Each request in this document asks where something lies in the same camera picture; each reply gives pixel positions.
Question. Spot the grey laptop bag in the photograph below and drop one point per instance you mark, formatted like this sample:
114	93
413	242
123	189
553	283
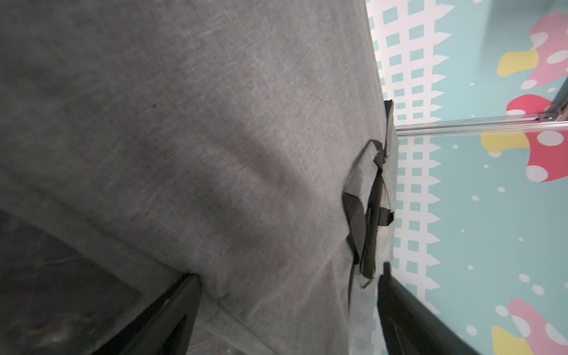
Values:
143	141

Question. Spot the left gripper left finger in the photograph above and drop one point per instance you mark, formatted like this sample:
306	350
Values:
165	327

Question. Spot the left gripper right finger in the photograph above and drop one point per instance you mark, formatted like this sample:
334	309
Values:
408	326

